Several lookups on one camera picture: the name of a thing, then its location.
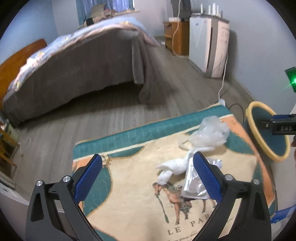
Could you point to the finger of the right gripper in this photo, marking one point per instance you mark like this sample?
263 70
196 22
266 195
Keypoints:
279 124

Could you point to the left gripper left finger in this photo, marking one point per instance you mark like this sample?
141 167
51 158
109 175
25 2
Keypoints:
43 221

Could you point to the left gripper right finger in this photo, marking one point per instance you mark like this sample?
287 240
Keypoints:
252 220

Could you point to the clear plastic bag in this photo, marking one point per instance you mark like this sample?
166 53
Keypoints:
211 133

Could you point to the white paper towel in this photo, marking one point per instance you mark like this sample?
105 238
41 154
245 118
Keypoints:
173 167

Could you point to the operator right hand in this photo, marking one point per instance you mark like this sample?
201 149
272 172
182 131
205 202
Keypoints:
293 145

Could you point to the teal bin with yellow rim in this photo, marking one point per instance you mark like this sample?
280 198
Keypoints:
271 147

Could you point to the blue box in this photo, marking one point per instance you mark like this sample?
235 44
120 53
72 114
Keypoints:
282 214

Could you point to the white power strip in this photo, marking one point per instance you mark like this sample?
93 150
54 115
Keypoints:
221 102

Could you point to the wooden chair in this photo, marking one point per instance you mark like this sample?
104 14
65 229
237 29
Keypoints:
8 149

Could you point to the silver foil wrapper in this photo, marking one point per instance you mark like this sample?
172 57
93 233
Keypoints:
193 187

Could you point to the teal and cream horse rug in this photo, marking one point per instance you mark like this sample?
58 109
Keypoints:
142 193

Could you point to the white cabinet appliance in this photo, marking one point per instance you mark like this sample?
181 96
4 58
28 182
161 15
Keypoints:
208 44

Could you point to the wooden nightstand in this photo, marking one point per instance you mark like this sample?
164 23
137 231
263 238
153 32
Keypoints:
177 37

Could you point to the wooden headboard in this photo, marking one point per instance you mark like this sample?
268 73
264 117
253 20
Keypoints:
10 68

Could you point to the bed with grey blanket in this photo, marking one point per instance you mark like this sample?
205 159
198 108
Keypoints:
108 53

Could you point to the teal window curtain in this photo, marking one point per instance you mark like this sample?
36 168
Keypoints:
92 8

